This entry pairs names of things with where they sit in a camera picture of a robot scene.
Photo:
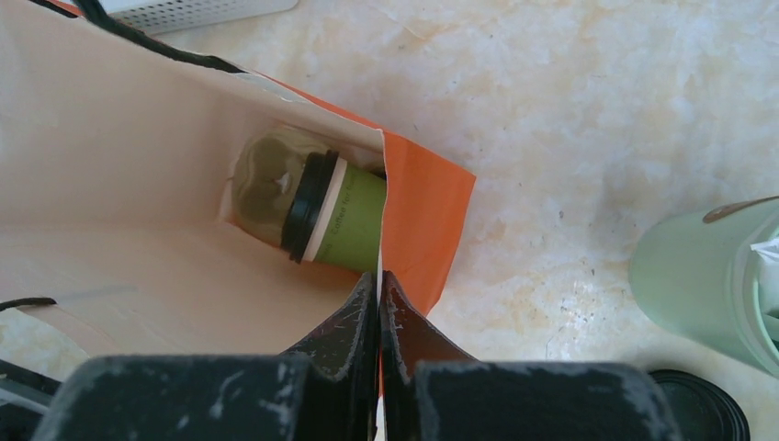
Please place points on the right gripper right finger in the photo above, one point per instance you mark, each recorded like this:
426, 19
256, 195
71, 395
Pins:
434, 390

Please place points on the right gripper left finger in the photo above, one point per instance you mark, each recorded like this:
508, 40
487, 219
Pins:
321, 388

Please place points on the green paper coffee cup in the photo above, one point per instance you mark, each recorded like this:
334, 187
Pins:
347, 231

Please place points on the orange paper bag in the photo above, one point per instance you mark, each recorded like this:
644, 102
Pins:
116, 166

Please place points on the black lid on table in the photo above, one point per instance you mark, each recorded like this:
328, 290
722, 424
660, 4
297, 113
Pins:
702, 410

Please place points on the green straw holder cup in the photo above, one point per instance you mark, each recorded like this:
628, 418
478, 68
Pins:
693, 275

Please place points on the white wrapped straws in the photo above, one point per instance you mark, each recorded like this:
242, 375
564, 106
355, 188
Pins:
765, 284

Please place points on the white plastic basket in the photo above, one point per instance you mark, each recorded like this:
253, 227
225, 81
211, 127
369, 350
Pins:
163, 16

